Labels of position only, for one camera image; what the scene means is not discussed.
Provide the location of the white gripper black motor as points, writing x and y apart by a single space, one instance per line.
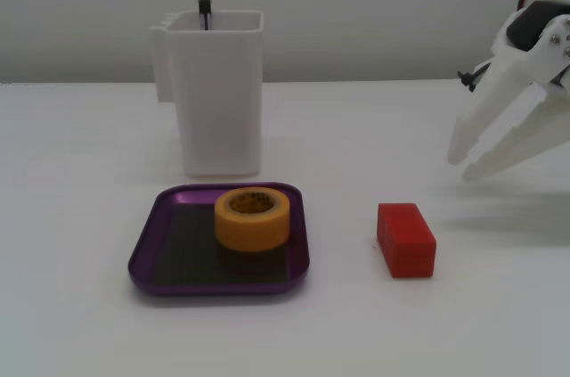
517 78

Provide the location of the yellow masking tape roll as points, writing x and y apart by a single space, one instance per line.
249 230

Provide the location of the white plastic pen holder box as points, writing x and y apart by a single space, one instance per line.
218 105

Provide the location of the red rectangular block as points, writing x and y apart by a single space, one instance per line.
409 256

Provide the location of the purple metal tray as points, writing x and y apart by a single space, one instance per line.
187 252

